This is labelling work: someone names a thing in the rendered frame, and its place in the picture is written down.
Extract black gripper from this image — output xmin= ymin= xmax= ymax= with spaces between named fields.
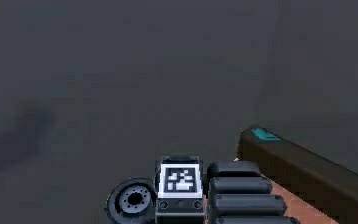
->
xmin=103 ymin=177 xmax=159 ymax=224

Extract brown billiard table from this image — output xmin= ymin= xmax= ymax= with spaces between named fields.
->
xmin=234 ymin=125 xmax=358 ymax=224

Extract teal flat object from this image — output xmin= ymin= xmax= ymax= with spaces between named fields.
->
xmin=250 ymin=127 xmax=282 ymax=142

